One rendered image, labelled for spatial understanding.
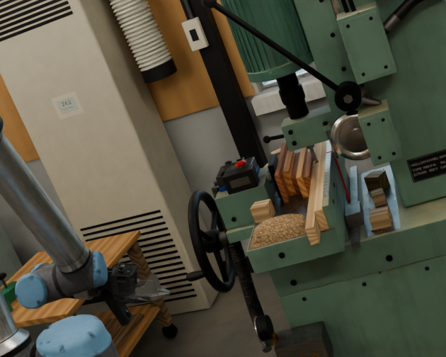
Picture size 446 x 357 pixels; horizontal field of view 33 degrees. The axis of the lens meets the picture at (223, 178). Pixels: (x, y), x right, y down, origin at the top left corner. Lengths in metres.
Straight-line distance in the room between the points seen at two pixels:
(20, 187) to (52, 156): 1.77
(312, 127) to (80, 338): 0.75
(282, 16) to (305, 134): 0.30
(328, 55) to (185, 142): 1.84
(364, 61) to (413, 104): 0.18
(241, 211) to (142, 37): 1.51
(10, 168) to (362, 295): 0.87
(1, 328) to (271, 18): 0.92
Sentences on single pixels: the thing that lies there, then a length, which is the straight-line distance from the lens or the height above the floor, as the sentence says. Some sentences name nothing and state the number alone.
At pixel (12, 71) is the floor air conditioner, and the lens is 3.45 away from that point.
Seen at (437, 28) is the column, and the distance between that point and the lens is 1.74.
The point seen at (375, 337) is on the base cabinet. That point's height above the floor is 0.54.
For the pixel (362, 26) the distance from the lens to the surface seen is 1.65.
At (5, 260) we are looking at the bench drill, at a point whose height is 0.46.
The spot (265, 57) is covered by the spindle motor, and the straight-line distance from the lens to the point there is 1.78.
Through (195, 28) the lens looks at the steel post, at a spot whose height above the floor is 1.23.
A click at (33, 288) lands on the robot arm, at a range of 1.97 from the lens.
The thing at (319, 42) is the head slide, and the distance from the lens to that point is 1.78.
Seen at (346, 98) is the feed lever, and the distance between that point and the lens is 1.71.
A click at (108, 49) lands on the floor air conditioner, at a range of 3.27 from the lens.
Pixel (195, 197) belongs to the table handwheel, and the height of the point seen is 0.95.
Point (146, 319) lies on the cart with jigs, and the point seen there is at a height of 0.18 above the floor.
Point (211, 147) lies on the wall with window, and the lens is 3.50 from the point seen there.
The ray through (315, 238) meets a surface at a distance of 1.58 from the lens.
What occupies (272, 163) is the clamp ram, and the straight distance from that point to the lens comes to 1.87.
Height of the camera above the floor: 1.55
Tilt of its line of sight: 17 degrees down
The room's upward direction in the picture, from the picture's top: 22 degrees counter-clockwise
